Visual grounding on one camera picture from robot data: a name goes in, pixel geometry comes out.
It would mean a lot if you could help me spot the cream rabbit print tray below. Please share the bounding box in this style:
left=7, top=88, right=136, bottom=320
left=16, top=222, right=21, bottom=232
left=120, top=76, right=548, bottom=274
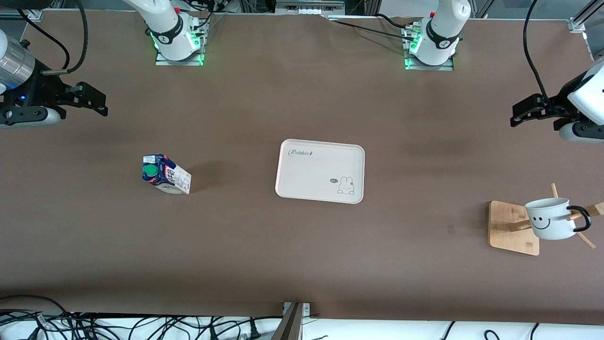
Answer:
left=275, top=139, right=366, bottom=204

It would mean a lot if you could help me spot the grey power strip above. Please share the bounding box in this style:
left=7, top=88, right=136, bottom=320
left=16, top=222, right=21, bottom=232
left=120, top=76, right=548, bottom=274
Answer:
left=275, top=0, right=346, bottom=16

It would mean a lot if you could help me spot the silver corner bracket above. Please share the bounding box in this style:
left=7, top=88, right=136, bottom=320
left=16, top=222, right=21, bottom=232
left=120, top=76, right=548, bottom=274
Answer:
left=282, top=302, right=311, bottom=318

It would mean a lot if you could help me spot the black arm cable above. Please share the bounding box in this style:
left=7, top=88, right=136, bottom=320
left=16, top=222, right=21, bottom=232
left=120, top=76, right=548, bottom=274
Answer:
left=523, top=0, right=551, bottom=102
left=17, top=0, right=90, bottom=76

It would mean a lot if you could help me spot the blue white milk carton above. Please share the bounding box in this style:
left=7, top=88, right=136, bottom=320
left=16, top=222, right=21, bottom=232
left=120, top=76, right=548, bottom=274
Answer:
left=142, top=153, right=192, bottom=195

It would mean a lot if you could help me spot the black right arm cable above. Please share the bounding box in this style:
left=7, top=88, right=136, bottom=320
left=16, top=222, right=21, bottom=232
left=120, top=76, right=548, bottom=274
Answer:
left=17, top=0, right=90, bottom=76

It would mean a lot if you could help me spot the black table cable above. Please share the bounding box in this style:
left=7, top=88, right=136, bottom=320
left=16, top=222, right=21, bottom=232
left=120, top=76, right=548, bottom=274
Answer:
left=329, top=20, right=409, bottom=39
left=375, top=13, right=421, bottom=29

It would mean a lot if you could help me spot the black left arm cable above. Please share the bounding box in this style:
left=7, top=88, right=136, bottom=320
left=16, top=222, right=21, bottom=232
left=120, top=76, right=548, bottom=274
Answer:
left=523, top=0, right=551, bottom=102

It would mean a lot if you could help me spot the wooden mug rack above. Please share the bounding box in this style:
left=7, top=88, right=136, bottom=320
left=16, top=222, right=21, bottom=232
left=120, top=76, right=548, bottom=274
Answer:
left=488, top=183, right=604, bottom=256

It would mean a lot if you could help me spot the white smiley mug black handle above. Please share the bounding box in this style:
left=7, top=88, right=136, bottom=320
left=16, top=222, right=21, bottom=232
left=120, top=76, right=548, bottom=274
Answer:
left=525, top=197, right=592, bottom=240

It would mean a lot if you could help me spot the aluminium profile bar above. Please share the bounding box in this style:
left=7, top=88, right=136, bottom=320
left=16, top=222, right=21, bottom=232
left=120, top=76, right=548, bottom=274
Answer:
left=271, top=302, right=305, bottom=340

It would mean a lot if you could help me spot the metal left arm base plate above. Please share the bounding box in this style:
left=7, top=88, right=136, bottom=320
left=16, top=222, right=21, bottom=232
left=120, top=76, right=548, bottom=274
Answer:
left=404, top=56, right=454, bottom=72

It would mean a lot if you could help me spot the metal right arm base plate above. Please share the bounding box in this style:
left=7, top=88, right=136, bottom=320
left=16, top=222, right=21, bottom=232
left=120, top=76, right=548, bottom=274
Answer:
left=155, top=46, right=204, bottom=66

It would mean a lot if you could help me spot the aluminium frame corner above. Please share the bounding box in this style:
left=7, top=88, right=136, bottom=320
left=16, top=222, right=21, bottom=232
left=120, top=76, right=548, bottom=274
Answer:
left=569, top=0, right=604, bottom=34

